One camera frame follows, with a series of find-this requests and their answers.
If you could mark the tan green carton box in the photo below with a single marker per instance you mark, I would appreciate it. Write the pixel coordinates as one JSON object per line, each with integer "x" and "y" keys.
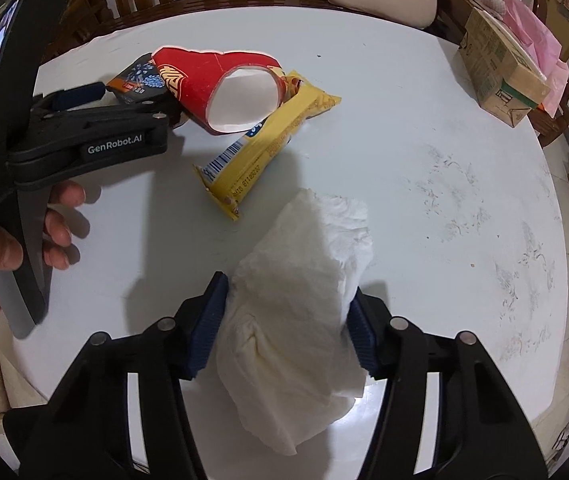
{"x": 494, "y": 65}

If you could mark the pink plastic bag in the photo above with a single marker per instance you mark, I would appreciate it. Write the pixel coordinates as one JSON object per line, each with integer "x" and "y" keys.
{"x": 539, "y": 40}

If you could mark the red paper cup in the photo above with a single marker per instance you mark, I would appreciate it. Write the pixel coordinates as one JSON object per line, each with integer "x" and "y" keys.
{"x": 194, "y": 77}

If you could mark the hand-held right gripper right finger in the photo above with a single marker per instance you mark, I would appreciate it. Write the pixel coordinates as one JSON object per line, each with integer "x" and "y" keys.
{"x": 363, "y": 335}

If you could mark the person's left hand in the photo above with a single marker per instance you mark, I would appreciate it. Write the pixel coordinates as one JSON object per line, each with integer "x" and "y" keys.
{"x": 59, "y": 230}

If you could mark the white top wooden coffee table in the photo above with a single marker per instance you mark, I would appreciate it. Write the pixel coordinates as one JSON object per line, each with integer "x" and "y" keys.
{"x": 439, "y": 200}

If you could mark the dark snack packet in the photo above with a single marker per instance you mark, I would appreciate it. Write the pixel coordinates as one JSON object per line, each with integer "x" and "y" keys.
{"x": 139, "y": 81}

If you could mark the yellow snack wrapper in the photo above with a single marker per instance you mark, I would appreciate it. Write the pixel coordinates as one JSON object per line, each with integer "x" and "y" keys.
{"x": 269, "y": 142}

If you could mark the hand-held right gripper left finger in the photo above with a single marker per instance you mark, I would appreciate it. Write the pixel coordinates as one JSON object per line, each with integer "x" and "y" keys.
{"x": 209, "y": 325}

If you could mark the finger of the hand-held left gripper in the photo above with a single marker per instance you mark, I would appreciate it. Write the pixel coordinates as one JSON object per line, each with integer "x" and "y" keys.
{"x": 79, "y": 95}
{"x": 139, "y": 110}

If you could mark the white tissue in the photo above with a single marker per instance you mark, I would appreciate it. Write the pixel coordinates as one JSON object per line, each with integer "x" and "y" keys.
{"x": 289, "y": 310}

